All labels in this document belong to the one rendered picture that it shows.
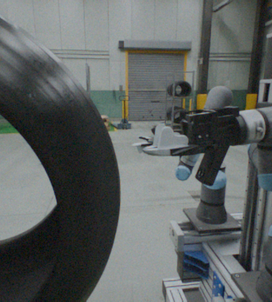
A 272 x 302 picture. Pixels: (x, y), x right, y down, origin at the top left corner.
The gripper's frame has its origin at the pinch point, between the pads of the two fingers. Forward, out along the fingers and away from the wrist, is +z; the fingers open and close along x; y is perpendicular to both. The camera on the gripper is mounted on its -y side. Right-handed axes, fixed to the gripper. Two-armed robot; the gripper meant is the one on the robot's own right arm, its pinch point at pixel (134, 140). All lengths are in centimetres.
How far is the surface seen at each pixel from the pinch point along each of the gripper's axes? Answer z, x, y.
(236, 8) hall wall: -110, 1218, -222
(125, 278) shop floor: 11, -1, 107
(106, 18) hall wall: 411, 961, -198
